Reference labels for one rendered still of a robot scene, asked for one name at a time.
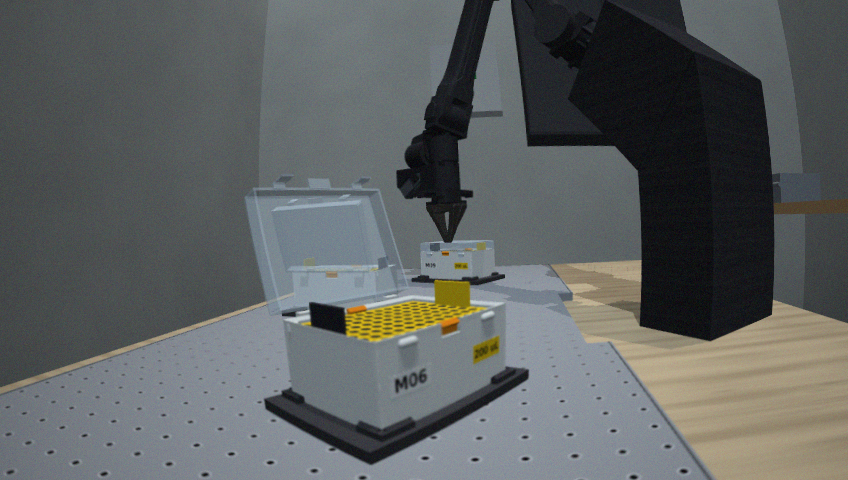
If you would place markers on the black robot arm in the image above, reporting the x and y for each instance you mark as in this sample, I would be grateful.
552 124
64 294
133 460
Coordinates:
563 32

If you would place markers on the white tip box with lid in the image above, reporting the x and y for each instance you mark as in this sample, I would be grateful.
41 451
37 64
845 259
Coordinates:
328 243

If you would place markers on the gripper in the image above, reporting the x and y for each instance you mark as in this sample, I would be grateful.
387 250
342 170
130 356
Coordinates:
447 176

